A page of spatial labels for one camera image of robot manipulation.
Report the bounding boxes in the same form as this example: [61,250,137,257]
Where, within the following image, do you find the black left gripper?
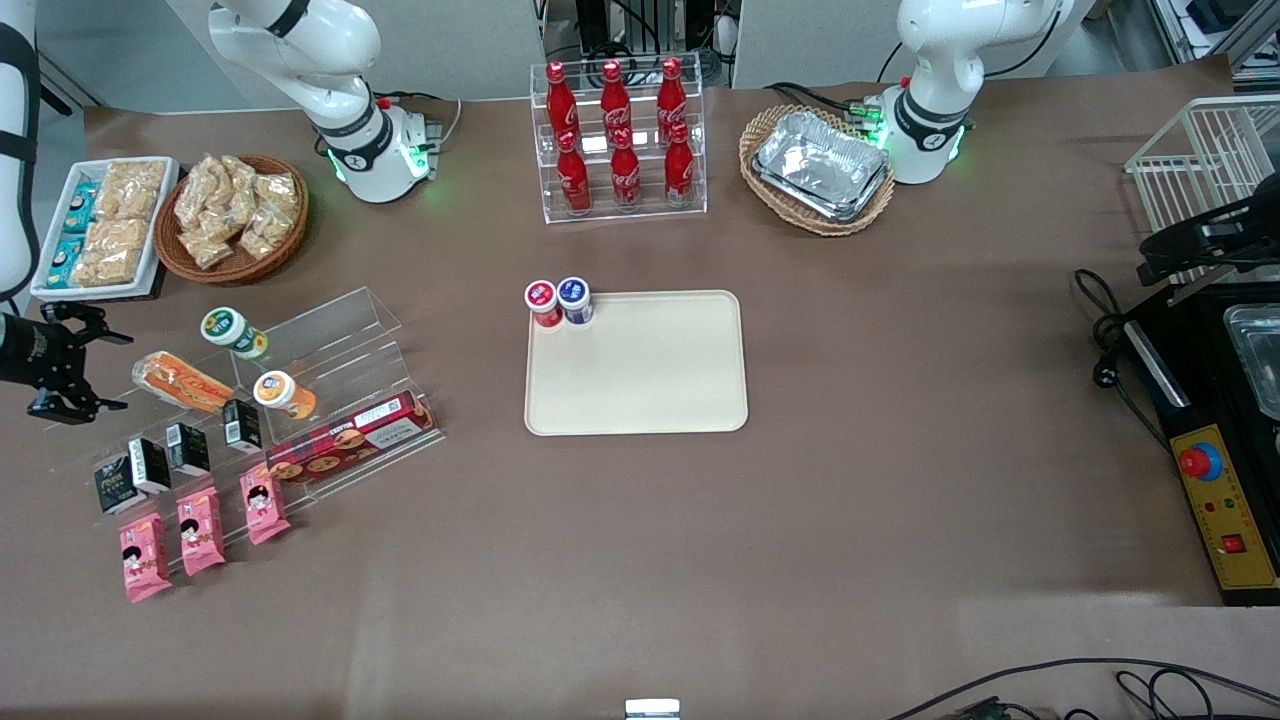
[1138,195,1280,287]

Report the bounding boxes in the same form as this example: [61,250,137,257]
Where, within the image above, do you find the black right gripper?
[0,300,133,426]

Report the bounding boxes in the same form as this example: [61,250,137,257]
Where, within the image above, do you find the triangle sandwich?
[132,350,236,415]

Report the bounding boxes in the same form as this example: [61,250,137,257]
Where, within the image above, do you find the metal tray in machine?
[1222,303,1280,421]

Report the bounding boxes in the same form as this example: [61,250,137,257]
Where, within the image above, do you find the white rectangular snack tray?
[30,157,181,302]

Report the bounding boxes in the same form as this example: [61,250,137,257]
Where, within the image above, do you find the aluminium foil tray stack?
[751,110,891,223]

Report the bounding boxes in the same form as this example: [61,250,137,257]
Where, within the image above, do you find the beige plastic tray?
[524,290,749,438]

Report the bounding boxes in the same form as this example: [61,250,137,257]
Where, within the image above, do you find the teal snack pack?
[63,180,98,236]
[47,235,86,291]

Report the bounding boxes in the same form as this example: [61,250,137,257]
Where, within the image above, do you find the black sealing machine yellow panel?
[1120,280,1280,608]

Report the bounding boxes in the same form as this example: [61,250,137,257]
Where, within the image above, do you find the beige rice cracker pack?
[72,218,151,288]
[95,160,168,223]

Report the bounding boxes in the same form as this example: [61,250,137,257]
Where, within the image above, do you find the small black carton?
[94,455,136,515]
[128,437,173,495]
[165,422,211,478]
[222,398,263,454]

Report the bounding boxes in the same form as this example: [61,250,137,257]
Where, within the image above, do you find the green lid cup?
[200,306,269,361]

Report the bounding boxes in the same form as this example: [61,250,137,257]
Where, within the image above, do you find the clear bag beige snacks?
[255,174,301,216]
[238,205,293,263]
[222,158,269,233]
[183,225,239,271]
[174,155,229,233]

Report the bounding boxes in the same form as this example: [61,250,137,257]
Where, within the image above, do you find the pink snack pack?
[119,512,173,604]
[240,465,292,546]
[177,487,227,577]

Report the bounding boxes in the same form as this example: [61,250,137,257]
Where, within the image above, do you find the orange lid cup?
[253,370,318,421]

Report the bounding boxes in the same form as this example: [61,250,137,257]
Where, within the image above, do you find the brown wicker basket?
[154,153,310,286]

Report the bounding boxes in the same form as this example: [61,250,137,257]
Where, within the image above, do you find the clear acrylic tiered stand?
[43,286,446,576]

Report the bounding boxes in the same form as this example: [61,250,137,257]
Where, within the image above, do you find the red cookie box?
[265,390,438,486]

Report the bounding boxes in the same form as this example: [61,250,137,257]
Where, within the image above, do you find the light wicker basket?
[739,104,897,238]

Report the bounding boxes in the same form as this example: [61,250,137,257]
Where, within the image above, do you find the red lid cup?
[524,279,563,329]

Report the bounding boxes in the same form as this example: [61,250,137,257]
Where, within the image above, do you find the clear acrylic bottle rack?
[530,62,708,225]

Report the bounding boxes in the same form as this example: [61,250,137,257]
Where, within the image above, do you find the red cola bottle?
[656,57,689,141]
[545,61,581,151]
[556,130,593,216]
[664,122,696,208]
[610,128,643,211]
[600,60,633,146]

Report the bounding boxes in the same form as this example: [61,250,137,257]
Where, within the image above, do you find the blue lid cup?
[556,276,595,326]

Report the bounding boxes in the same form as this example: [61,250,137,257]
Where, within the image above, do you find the black background equipment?
[540,0,736,86]

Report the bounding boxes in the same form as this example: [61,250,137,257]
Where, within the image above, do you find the black power cable with plug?
[1072,268,1171,451]

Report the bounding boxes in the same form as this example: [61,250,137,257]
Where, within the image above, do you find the white wire rack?
[1124,95,1280,296]

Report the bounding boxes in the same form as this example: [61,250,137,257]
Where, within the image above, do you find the aluminium frame structure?
[1150,0,1280,96]

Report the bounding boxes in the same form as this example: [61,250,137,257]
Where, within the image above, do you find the black cable at arm base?
[765,82,881,116]

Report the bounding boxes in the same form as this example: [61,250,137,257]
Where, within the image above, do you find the long black cable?
[885,657,1280,720]

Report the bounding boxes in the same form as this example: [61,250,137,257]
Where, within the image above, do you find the looped black cable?
[1115,668,1280,720]

